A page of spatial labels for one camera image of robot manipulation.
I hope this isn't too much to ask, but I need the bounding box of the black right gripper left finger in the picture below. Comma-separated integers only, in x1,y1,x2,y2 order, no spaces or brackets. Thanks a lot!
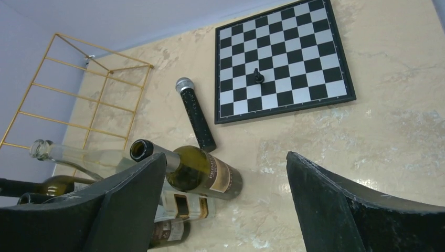
1,153,166,251

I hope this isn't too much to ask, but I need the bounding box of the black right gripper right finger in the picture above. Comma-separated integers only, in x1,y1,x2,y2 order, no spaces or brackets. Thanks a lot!
287,152,444,251

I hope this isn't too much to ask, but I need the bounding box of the square clear liquor bottle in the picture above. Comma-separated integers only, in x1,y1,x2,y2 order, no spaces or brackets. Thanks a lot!
154,181,216,222

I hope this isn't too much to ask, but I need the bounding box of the olive green wine bottle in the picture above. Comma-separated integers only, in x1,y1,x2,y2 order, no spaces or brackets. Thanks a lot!
17,193,191,249

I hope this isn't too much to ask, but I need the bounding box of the clear wine bottle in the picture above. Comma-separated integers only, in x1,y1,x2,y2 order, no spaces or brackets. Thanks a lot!
29,139,136,181

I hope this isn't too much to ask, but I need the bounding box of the green bottle tan label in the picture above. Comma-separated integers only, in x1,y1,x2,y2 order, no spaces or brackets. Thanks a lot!
129,139,243,200

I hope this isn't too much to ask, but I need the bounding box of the black handheld microphone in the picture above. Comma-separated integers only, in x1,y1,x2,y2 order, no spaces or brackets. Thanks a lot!
175,77,217,152

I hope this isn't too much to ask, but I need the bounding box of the black chess pawn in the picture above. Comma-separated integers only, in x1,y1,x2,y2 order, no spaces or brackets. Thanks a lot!
253,68,264,84

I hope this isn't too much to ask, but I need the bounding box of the black white chessboard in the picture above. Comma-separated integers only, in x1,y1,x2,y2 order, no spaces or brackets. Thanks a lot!
214,0,356,124

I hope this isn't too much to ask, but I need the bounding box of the gold wire wine rack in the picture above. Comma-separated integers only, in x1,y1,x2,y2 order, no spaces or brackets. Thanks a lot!
1,33,154,182

